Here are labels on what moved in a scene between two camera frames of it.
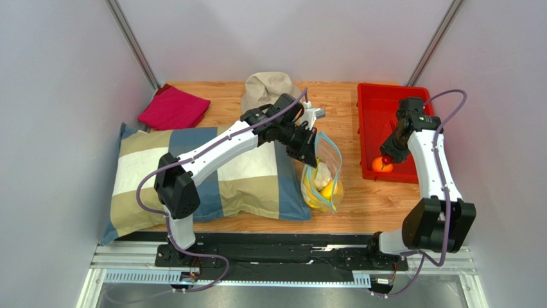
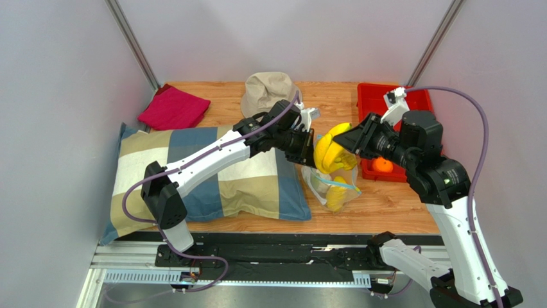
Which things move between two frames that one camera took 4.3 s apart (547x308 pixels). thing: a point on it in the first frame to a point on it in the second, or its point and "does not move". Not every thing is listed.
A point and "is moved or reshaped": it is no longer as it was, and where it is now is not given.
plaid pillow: (260, 182) does not move
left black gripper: (307, 154) does not move
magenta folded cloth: (172, 109) does not move
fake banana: (312, 195) to (330, 156)
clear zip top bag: (321, 186) is moved or reshaped
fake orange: (377, 165) does not move
